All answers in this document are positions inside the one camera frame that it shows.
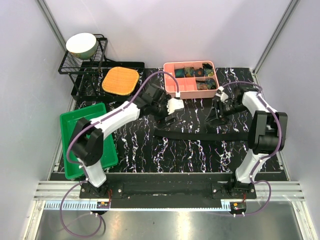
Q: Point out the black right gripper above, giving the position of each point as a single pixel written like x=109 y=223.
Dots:
x=213 y=117

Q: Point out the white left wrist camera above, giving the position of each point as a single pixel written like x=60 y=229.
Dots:
x=174 y=105

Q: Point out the rolled orange dark tie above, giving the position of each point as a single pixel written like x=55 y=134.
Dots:
x=199 y=72

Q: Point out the rolled black green tie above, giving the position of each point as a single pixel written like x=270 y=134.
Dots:
x=208 y=70

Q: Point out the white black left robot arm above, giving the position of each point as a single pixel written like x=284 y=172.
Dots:
x=87 y=140

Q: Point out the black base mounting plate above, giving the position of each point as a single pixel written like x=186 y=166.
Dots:
x=215 y=185

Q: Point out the pink divided organizer box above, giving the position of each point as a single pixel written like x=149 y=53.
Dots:
x=186 y=86

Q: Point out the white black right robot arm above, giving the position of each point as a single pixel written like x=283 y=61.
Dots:
x=266 y=135

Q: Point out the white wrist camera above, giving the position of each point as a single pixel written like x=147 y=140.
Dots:
x=174 y=105
x=221 y=94

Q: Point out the black marbled table mat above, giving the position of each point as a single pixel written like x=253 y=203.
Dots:
x=139 y=151

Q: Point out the rolled dark teal tie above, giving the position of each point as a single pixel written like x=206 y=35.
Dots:
x=179 y=73

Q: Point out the rolled colourful large tie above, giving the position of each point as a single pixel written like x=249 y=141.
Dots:
x=206 y=84

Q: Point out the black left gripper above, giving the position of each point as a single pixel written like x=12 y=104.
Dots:
x=164 y=102

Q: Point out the rolled green patterned tie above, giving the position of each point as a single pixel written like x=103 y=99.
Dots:
x=189 y=72

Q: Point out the orange woven square mat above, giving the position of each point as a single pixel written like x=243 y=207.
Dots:
x=120 y=81

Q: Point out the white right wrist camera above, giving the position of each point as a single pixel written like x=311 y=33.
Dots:
x=221 y=94

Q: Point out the black wire dish rack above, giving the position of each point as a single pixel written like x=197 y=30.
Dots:
x=87 y=75

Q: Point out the green plastic tray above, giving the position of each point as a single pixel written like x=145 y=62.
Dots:
x=67 y=125

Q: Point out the white green ceramic bowl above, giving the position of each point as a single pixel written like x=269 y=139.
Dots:
x=82 y=45

